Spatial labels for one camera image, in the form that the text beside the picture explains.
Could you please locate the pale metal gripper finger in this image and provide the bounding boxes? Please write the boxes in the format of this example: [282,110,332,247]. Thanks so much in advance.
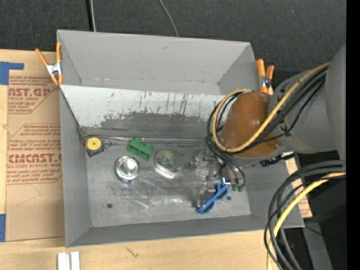
[197,182,215,207]

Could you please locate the blue sunglasses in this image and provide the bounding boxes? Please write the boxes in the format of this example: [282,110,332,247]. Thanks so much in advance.
[196,183,230,215]

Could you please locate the grey metal bin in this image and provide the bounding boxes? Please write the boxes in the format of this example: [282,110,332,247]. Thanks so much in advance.
[56,29,306,249]

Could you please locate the green toy block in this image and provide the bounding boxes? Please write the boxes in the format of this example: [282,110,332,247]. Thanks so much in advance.
[127,137,155,162]

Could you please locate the silver metal can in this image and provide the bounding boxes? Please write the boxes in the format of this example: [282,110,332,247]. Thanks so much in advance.
[114,155,141,184]

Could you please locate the yellow disc on black square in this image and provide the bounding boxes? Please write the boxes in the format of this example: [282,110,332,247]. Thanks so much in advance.
[84,135,109,158]

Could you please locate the brown cardboard board, red print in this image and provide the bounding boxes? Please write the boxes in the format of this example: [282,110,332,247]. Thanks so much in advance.
[0,48,313,243]

